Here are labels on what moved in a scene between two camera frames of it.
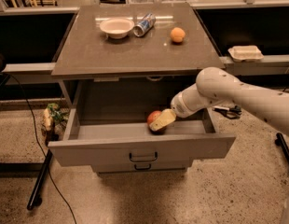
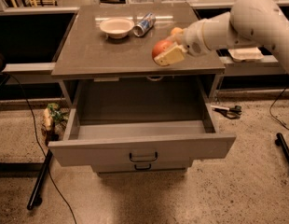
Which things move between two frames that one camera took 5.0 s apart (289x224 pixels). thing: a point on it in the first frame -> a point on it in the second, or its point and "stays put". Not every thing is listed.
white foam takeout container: x=245 y=53 stays put
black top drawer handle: x=144 y=161 stays put
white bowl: x=117 y=28 stays put
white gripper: x=179 y=105 -> x=193 y=38
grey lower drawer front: x=138 y=167 stays put
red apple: x=151 y=117 -> x=161 y=47
